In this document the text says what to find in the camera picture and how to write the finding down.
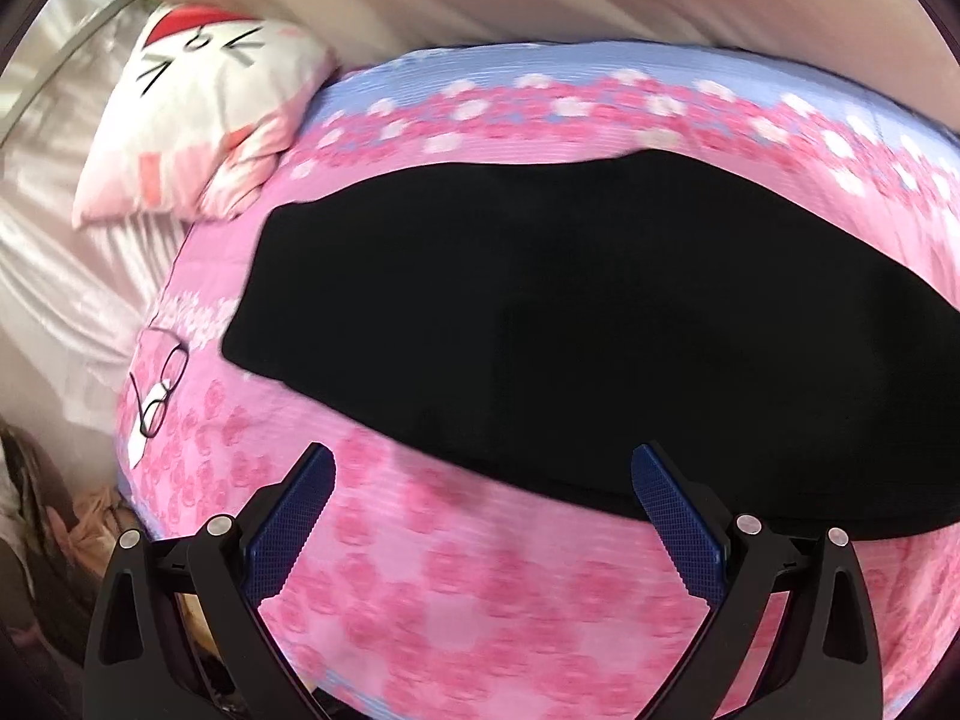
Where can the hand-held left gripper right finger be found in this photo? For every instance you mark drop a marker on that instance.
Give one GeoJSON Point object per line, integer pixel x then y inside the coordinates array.
{"type": "Point", "coordinates": [679, 521]}

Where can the pink floral bed sheet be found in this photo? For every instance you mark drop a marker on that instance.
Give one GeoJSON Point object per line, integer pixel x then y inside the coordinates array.
{"type": "Point", "coordinates": [450, 577]}

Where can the cartoon cat pillow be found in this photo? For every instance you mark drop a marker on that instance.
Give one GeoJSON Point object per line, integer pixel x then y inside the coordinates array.
{"type": "Point", "coordinates": [187, 105]}

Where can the black pants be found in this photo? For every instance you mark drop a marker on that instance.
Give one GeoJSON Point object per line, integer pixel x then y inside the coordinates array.
{"type": "Point", "coordinates": [525, 315]}

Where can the pile of clothes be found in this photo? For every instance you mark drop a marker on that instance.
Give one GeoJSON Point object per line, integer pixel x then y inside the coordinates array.
{"type": "Point", "coordinates": [52, 525]}

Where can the grey metal bar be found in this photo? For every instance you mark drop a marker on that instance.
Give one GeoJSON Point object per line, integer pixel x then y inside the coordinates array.
{"type": "Point", "coordinates": [67, 52]}

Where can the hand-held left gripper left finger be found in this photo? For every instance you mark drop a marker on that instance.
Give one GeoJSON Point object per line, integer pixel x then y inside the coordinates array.
{"type": "Point", "coordinates": [292, 517]}

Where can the silver satin sheet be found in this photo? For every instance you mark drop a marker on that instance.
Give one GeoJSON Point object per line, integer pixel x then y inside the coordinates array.
{"type": "Point", "coordinates": [75, 300]}

